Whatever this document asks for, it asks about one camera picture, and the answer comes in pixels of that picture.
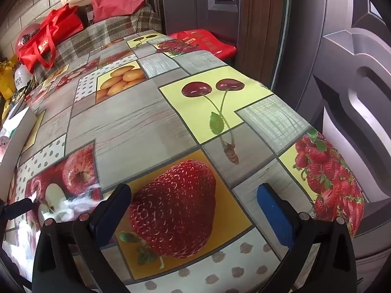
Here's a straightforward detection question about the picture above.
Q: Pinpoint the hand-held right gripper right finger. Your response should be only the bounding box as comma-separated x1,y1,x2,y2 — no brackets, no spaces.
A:
257,183,358,293

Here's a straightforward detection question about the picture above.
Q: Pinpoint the plaid covered bench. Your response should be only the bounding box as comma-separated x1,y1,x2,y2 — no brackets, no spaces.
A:
33,4,162,84

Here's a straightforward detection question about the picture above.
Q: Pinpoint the white cardboard box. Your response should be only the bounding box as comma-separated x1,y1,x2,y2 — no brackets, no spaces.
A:
0,107,37,167

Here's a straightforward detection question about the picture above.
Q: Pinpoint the red tote bag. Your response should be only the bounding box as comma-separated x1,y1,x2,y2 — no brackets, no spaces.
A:
17,4,84,72

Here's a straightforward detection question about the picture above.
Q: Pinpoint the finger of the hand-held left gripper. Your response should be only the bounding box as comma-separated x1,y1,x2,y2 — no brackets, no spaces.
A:
0,198,39,220

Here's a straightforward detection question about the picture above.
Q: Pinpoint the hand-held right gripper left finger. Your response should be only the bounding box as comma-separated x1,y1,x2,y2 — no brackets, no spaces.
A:
32,184,132,293

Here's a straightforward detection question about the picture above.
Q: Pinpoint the yellow shopping bag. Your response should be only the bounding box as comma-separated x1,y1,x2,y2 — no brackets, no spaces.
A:
0,56,19,100

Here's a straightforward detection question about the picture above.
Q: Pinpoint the pink helmet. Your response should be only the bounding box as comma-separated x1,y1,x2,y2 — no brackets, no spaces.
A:
15,23,42,51

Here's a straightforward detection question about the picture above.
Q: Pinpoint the purple metal door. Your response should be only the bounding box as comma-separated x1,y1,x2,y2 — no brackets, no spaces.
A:
147,0,245,68
269,0,391,293

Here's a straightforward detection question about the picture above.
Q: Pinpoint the white helmet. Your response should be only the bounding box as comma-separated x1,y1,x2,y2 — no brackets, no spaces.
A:
14,64,34,92

